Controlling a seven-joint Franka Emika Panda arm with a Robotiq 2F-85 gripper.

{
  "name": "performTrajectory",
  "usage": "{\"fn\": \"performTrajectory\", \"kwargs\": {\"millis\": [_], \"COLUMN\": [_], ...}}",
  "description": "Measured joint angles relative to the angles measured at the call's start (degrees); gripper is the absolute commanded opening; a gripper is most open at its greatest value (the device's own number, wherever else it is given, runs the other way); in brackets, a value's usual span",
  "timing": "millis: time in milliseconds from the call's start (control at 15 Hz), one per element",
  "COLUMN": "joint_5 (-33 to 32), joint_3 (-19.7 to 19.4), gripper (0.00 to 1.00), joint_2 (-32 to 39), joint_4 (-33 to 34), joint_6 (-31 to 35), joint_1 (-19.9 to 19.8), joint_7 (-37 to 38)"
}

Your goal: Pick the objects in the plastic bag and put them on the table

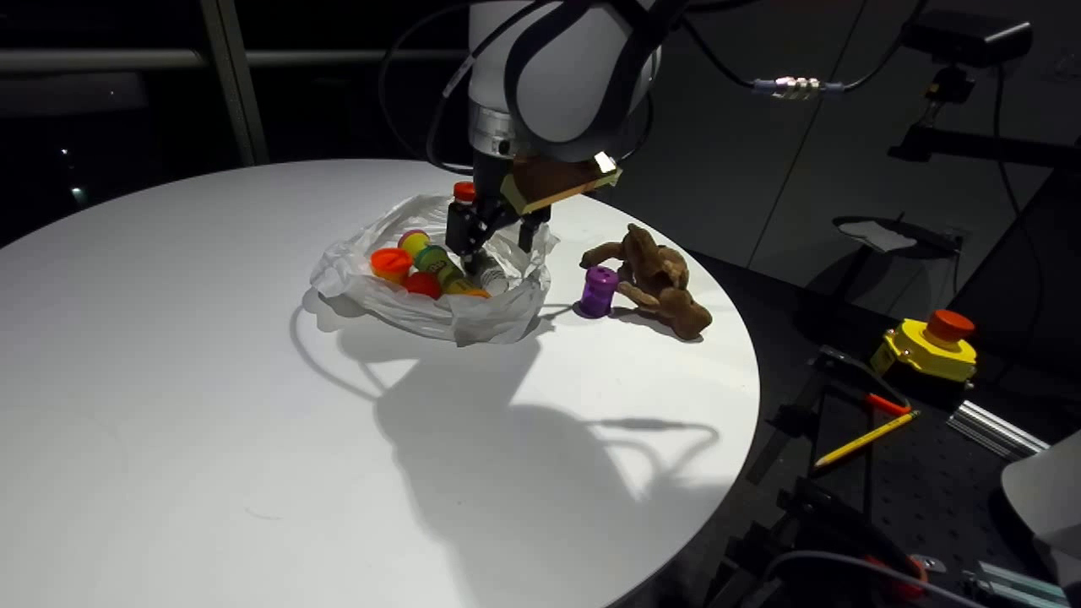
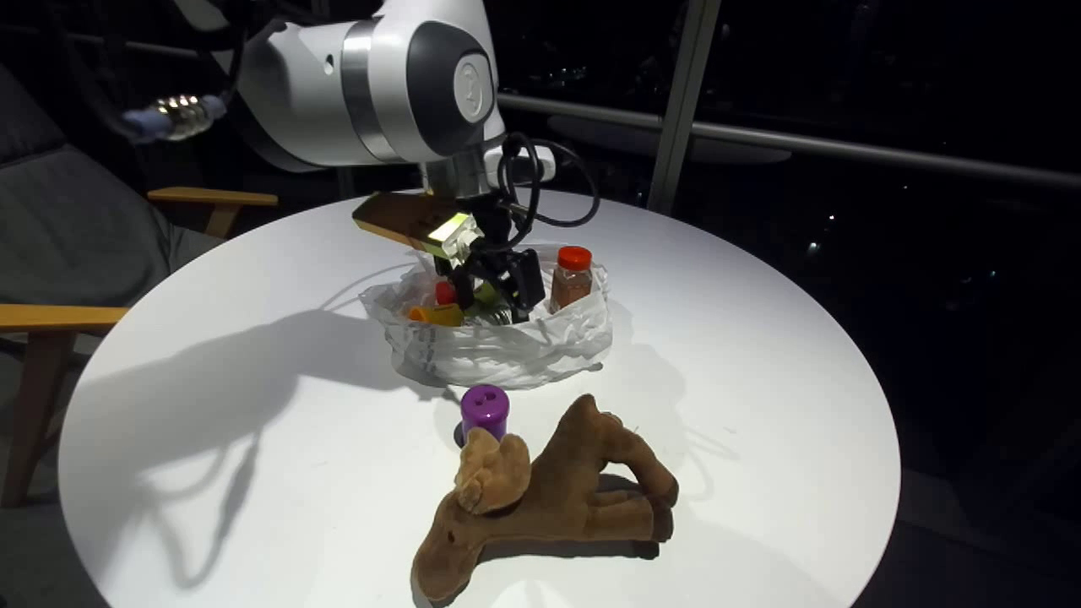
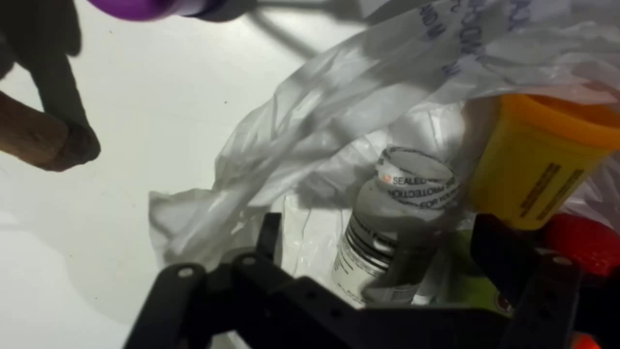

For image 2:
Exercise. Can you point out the wooden chair with grey cushion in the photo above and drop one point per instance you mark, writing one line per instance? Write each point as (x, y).
(70, 223)

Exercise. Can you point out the white plastic bag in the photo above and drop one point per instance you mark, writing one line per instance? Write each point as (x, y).
(530, 349)

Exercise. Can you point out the grey window rail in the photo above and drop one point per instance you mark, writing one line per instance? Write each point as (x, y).
(845, 141)

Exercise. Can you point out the grey window frame post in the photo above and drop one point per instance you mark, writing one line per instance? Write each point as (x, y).
(679, 104)

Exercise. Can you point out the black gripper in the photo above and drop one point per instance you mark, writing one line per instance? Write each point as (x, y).
(495, 241)

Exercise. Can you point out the brown plush toy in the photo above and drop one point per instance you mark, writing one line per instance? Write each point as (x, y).
(562, 493)

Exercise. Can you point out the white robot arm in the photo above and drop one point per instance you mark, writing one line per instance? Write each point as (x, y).
(374, 86)

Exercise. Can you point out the purple dough tub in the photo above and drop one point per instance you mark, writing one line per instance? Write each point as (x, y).
(486, 405)

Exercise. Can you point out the spice jar with red lid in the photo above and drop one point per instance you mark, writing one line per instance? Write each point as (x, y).
(574, 282)

